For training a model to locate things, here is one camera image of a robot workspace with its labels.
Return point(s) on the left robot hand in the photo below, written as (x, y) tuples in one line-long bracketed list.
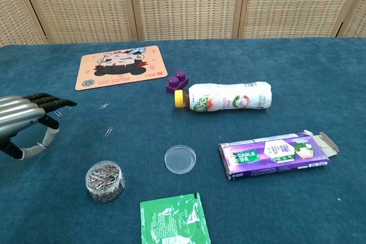
[(20, 112)]

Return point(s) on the clear jar of paper clips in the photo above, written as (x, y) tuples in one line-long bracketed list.
[(104, 181)]

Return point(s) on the silver paper clip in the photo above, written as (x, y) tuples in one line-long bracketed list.
[(59, 114), (105, 105), (108, 131)]

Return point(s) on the woven folding screen panel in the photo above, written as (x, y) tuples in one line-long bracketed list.
[(186, 4), (80, 4), (14, 12), (294, 4), (358, 18)]

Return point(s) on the orange cartoon mouse pad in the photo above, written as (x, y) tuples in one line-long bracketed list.
[(120, 68)]

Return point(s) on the purple toy brick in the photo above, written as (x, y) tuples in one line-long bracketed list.
[(177, 84)]

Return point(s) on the clear round plastic lid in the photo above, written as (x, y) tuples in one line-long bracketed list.
[(180, 159)]

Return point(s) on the green foil sachet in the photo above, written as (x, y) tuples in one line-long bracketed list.
[(171, 221)]

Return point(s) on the yellow-capped drink bottle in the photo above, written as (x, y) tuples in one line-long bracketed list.
[(228, 98)]

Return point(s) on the purple toothpaste box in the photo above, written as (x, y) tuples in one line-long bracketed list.
[(274, 155)]

